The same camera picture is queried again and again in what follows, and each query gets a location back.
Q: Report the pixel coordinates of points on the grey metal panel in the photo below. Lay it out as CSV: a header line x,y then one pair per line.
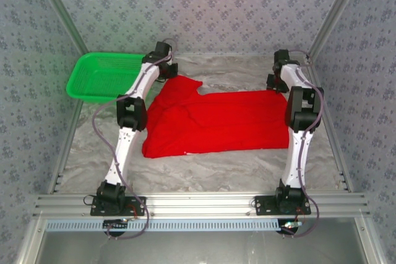
x,y
198,248

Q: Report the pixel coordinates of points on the aluminium frame post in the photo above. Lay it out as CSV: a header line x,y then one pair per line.
x,y
337,10
58,10

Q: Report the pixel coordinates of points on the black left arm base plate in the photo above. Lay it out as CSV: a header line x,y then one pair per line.
x,y
139,206

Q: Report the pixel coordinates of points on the green plastic mesh basket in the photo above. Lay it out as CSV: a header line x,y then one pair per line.
x,y
92,84

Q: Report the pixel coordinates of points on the red printed t-shirt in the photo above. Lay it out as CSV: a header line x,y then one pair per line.
x,y
222,121

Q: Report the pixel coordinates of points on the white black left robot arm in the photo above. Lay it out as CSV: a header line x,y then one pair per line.
x,y
131,112

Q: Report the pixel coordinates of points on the small LED circuit board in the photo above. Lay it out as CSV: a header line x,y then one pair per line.
x,y
116,223
290,225

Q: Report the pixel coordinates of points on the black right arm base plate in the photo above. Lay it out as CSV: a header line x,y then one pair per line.
x,y
263,206

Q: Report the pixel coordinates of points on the long aluminium mounting rail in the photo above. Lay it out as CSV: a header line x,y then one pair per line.
x,y
198,203

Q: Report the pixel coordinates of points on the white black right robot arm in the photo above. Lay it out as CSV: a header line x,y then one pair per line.
x,y
303,109

